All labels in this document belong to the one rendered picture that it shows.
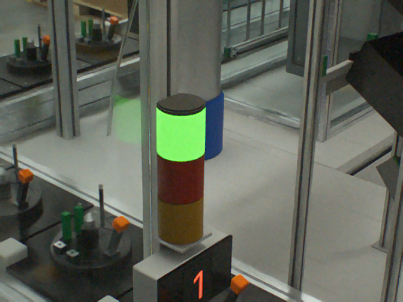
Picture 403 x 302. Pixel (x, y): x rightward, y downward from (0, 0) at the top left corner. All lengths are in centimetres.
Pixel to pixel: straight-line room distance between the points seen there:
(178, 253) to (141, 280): 5
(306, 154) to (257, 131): 88
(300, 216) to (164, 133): 52
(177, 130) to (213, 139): 112
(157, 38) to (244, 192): 104
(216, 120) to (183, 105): 110
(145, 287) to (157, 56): 25
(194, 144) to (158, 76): 8
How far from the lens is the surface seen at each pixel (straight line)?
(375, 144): 206
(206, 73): 182
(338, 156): 197
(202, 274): 87
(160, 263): 84
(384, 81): 114
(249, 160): 191
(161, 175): 81
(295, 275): 132
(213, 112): 186
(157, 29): 76
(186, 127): 77
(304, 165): 121
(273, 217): 168
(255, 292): 126
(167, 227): 83
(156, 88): 78
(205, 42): 180
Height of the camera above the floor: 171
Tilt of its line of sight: 26 degrees down
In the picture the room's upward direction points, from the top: 1 degrees clockwise
